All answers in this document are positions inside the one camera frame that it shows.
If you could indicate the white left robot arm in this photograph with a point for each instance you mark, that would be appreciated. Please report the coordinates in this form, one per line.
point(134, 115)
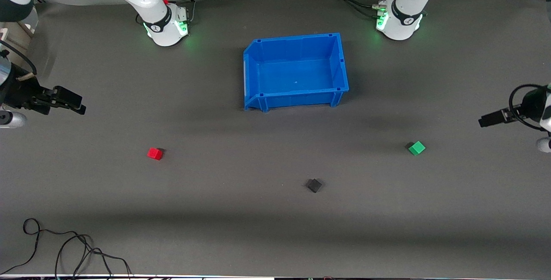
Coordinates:
point(404, 17)

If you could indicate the dark grey table mat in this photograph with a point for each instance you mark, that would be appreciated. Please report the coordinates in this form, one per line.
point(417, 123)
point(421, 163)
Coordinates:
point(258, 163)

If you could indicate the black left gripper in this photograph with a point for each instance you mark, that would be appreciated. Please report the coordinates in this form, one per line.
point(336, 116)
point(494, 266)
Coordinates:
point(532, 105)

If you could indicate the small black cube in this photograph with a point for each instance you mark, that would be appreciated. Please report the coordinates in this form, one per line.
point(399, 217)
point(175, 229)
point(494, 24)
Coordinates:
point(314, 185)

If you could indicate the blue plastic storage bin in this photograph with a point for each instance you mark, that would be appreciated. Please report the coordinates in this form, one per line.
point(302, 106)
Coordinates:
point(297, 77)

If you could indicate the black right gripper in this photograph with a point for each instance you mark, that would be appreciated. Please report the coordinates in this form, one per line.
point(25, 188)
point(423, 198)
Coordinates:
point(19, 91)

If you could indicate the small green cube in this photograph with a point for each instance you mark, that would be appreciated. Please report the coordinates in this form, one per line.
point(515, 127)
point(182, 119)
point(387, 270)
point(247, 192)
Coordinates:
point(416, 148)

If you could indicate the small red cube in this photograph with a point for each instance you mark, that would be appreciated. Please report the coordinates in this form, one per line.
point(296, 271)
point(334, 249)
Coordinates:
point(155, 154)

